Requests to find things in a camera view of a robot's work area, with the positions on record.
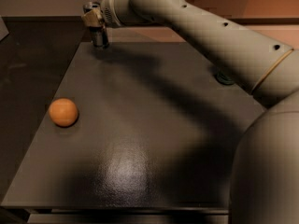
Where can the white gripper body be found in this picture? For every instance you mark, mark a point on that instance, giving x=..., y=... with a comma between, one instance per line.
x=107, y=10

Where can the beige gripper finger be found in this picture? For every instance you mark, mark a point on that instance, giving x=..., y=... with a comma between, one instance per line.
x=93, y=18

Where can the redbull can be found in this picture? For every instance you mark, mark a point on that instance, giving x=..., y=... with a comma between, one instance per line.
x=98, y=31

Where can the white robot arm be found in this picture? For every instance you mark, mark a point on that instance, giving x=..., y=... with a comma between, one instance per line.
x=265, y=177

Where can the green soda can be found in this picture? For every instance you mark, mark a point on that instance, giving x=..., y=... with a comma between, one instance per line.
x=223, y=79

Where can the grey object at left edge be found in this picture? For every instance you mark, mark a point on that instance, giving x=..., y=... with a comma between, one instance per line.
x=3, y=29

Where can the orange ball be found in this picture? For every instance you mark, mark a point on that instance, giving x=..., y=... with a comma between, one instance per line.
x=63, y=112

